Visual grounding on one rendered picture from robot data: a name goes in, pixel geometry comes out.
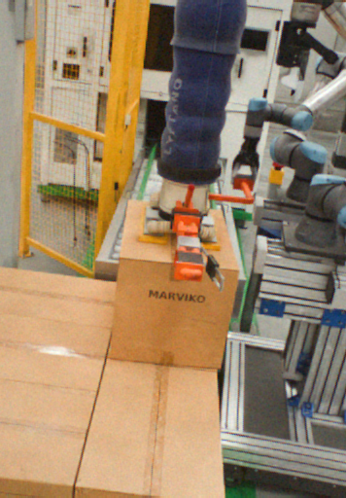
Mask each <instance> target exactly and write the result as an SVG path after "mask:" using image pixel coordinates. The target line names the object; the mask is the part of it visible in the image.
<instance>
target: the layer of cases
mask: <svg viewBox="0 0 346 498"><path fill-rule="evenodd" d="M116 288H117V282H108V281H101V280H93V279H85V278H78V277H72V276H70V275H62V274H54V273H47V272H39V271H32V270H24V269H16V268H8V267H0V498H225V487H224V472H223V457H222V442H221V427H220V412H219V397H218V381H217V369H206V368H196V367H185V366H174V365H163V364H153V363H141V362H131V361H121V360H110V348H111V338H112V328H113V319H114V308H115V298H116Z"/></svg>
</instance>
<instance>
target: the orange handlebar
mask: <svg viewBox="0 0 346 498"><path fill-rule="evenodd" d="M241 188H242V190H243V193H244V195H245V197H242V196H227V195H219V194H210V193H209V195H208V199H213V200H222V201H230V203H239V204H247V205H251V204H253V203H254V199H253V196H252V194H251V192H250V190H249V188H248V186H247V184H246V183H242V185H241ZM176 207H183V205H182V201H181V200H179V199H178V200H176ZM186 232H189V233H186ZM197 233H198V227H196V226H195V224H194V223H191V224H190V225H189V226H184V223H183V221H178V223H177V232H176V236H177V238H178V235H183V236H191V237H198V234H197ZM181 273H182V275H183V276H185V277H187V278H199V277H200V276H201V275H202V271H201V270H200V269H188V268H183V269H182V270H181Z"/></svg>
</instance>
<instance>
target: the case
mask: <svg viewBox="0 0 346 498"><path fill-rule="evenodd" d="M142 206H150V202H149V201H143V200H135V199H129V200H128V205H126V211H125V218H124V225H123V232H122V238H121V250H120V257H119V267H118V278H117V288H116V298H115V308H114V319H113V328H112V338H111V348H110V360H121V361H131V362H141V363H153V364H163V365H174V366H185V367H196V368H206V369H217V370H219V369H220V367H221V365H222V362H223V358H224V352H225V343H226V338H227V331H228V326H229V321H230V316H231V311H232V306H233V301H234V296H236V290H237V285H238V279H239V273H240V268H239V264H238V262H237V259H236V255H235V252H234V249H232V245H231V242H230V238H229V235H228V232H227V228H226V225H225V219H224V216H223V212H222V210H214V209H209V212H208V213H210V214H213V215H214V219H216V224H217V229H218V233H219V237H220V242H221V246H222V250H221V251H214V250H206V249H205V250H206V252H207V253H208V254H210V255H211V254H212V255H213V256H214V259H216V260H217V262H218V263H219V265H220V267H218V269H219V271H220V272H221V274H222V275H223V278H224V279H225V283H224V287H223V290H222V291H220V289H219V287H218V286H217V284H215V283H214V282H212V281H211V279H210V278H209V276H208V275H207V272H206V270H205V268H206V267H204V269H203V276H202V281H201V282H195V281H187V280H178V279H174V271H175V267H173V264H174V256H175V250H176V248H177V246H176V243H177V241H178V238H177V236H176V233H175V232H169V233H168V242H167V245H163V244H154V243H147V242H139V230H140V221H141V212H142Z"/></svg>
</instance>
